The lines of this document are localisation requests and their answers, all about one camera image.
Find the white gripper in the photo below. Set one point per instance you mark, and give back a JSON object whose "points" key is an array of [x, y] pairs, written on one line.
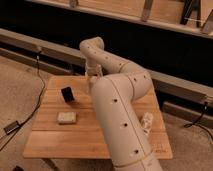
{"points": [[91, 71]]}

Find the small black power adapter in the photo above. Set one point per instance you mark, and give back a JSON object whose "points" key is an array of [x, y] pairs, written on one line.
{"points": [[11, 127]]}

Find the wooden table board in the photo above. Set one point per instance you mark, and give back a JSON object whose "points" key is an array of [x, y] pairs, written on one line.
{"points": [[84, 138]]}

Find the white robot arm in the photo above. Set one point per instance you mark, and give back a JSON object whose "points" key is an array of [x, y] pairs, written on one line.
{"points": [[115, 82]]}

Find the white toy figure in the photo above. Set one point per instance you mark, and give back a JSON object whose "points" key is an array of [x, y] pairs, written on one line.
{"points": [[146, 122]]}

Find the black ceramic cup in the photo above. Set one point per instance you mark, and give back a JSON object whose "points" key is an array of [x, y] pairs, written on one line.
{"points": [[67, 94]]}

